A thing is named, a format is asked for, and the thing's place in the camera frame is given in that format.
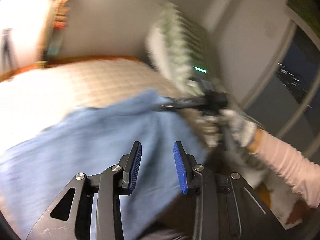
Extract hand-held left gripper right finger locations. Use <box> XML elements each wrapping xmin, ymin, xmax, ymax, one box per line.
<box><xmin>173</xmin><ymin>141</ymin><xmax>283</xmax><ymax>240</ymax></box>

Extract white framed dark window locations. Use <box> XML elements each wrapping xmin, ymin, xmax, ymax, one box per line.
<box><xmin>241</xmin><ymin>5</ymin><xmax>320</xmax><ymax>155</ymax></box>

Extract light blue denim pants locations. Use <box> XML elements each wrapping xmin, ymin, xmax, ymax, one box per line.
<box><xmin>0</xmin><ymin>89</ymin><xmax>208</xmax><ymax>240</ymax></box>

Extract person's right hand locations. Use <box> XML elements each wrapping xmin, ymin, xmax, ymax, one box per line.
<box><xmin>197</xmin><ymin>110</ymin><xmax>258</xmax><ymax>148</ymax></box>

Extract white quilted bed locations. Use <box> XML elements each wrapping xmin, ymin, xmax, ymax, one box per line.
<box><xmin>0</xmin><ymin>57</ymin><xmax>190</xmax><ymax>155</ymax></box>

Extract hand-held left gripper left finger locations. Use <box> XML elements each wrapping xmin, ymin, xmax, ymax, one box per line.
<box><xmin>26</xmin><ymin>141</ymin><xmax>142</xmax><ymax>240</ymax></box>

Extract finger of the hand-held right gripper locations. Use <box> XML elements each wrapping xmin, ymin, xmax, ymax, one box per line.
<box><xmin>154</xmin><ymin>96</ymin><xmax>208</xmax><ymax>113</ymax></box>

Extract small black tripod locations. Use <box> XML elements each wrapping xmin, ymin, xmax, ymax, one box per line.
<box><xmin>0</xmin><ymin>27</ymin><xmax>14</xmax><ymax>70</ymax></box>

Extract orange bed edge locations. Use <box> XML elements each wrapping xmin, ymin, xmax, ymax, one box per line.
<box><xmin>0</xmin><ymin>56</ymin><xmax>143</xmax><ymax>82</ymax></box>

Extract person's right forearm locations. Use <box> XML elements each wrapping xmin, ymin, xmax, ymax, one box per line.
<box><xmin>249</xmin><ymin>130</ymin><xmax>320</xmax><ymax>208</ymax></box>

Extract bookshelf with books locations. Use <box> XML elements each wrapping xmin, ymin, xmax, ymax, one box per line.
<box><xmin>42</xmin><ymin>0</ymin><xmax>73</xmax><ymax>62</ymax></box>

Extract green white patterned cushion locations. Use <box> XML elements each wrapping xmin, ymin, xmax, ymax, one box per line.
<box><xmin>146</xmin><ymin>2</ymin><xmax>213</xmax><ymax>98</ymax></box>

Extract green white striped throw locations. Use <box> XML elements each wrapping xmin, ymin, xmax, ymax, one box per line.
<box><xmin>200</xmin><ymin>112</ymin><xmax>310</xmax><ymax>232</ymax></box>

